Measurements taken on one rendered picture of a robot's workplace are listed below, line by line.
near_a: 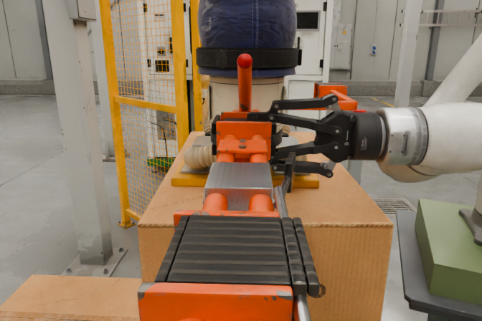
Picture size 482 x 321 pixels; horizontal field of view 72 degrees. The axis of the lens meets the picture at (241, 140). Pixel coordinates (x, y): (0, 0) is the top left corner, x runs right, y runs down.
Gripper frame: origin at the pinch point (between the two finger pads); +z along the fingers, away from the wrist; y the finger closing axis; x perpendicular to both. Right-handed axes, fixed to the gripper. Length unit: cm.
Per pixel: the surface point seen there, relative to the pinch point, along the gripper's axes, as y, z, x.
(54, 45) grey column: -16, 105, 125
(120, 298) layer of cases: 65, 42, 38
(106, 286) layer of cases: 65, 50, 43
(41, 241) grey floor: 118, 152, 152
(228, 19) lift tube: -18.7, 3.7, 15.7
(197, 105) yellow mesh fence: 25, 40, 178
